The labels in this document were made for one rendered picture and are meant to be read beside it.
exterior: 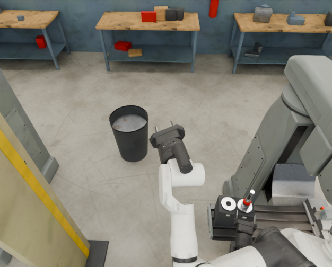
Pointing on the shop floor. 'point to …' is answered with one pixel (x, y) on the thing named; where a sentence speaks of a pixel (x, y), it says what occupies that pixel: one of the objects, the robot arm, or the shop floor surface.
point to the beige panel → (30, 207)
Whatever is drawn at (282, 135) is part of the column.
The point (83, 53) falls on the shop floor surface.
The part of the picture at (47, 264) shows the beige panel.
